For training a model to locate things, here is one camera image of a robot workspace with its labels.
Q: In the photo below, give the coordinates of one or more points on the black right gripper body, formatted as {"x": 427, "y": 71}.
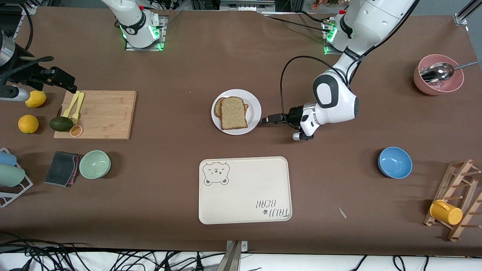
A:
{"x": 23, "y": 72}

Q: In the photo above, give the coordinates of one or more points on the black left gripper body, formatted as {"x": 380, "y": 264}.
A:
{"x": 294, "y": 114}

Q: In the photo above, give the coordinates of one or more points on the white round plate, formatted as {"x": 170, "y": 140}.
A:
{"x": 254, "y": 113}

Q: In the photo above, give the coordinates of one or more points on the brown bread slice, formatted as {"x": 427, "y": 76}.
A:
{"x": 217, "y": 108}
{"x": 233, "y": 113}

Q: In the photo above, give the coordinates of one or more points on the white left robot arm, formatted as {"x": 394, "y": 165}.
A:
{"x": 333, "y": 101}

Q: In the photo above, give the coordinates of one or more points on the yellow lemon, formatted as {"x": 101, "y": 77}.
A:
{"x": 28, "y": 124}
{"x": 37, "y": 99}

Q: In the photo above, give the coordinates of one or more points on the yellow plastic knife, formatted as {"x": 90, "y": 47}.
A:
{"x": 71, "y": 103}

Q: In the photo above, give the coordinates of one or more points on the dark green avocado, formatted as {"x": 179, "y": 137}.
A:
{"x": 61, "y": 124}

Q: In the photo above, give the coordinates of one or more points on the wooden cutting board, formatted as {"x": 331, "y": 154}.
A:
{"x": 105, "y": 113}

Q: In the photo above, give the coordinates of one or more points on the orange fruit slice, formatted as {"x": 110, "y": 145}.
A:
{"x": 76, "y": 131}

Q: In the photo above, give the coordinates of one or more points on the cream bear print tray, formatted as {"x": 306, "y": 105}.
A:
{"x": 244, "y": 188}

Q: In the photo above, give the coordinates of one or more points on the pink cloth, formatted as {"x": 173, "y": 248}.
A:
{"x": 77, "y": 160}

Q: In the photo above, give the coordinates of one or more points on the blue cup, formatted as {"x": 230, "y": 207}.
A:
{"x": 6, "y": 159}

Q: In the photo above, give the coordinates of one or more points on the dark grey cloth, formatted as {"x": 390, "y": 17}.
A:
{"x": 60, "y": 168}

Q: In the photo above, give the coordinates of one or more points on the pale green bowl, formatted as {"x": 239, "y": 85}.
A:
{"x": 95, "y": 164}

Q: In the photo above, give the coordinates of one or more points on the pale green cup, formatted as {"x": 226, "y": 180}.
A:
{"x": 10, "y": 175}

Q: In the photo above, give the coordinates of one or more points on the small white tape scrap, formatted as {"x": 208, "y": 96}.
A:
{"x": 342, "y": 213}

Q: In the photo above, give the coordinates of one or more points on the blue bowl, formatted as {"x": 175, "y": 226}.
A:
{"x": 395, "y": 162}

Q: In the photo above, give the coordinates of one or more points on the grey metal box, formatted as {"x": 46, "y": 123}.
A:
{"x": 246, "y": 4}

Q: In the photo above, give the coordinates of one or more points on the aluminium bar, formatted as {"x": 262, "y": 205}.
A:
{"x": 230, "y": 259}

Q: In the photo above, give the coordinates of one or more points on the metal spoon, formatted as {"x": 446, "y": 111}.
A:
{"x": 438, "y": 71}

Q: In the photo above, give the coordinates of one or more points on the pink bowl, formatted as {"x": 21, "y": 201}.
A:
{"x": 455, "y": 81}

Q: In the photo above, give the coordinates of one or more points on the yellow mug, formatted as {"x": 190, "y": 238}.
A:
{"x": 448, "y": 213}

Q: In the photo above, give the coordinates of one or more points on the wooden peg rack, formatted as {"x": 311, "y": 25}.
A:
{"x": 465, "y": 180}

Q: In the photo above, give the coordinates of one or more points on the metal table edge bracket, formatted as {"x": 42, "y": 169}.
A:
{"x": 244, "y": 246}

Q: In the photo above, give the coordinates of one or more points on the aluminium frame profile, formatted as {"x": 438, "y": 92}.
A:
{"x": 467, "y": 11}

